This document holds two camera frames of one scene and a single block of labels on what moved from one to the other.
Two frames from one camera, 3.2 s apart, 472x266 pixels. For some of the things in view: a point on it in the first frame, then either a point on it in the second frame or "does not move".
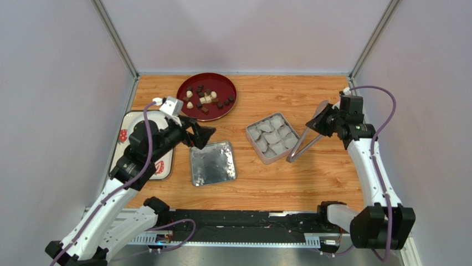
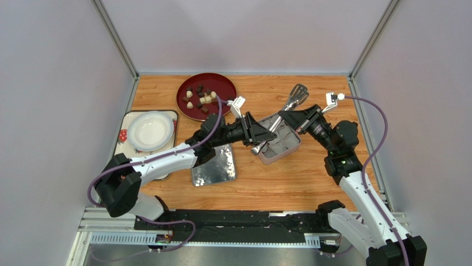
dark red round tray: (206, 96) does not move
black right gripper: (328, 120) → (306, 119)
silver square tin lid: (213, 163) does not move
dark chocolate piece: (205, 110) does not move
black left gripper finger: (201, 134) → (258, 133)
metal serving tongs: (291, 158) → (298, 93)
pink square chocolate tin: (271, 138) does not move
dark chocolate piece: (199, 88) does not move
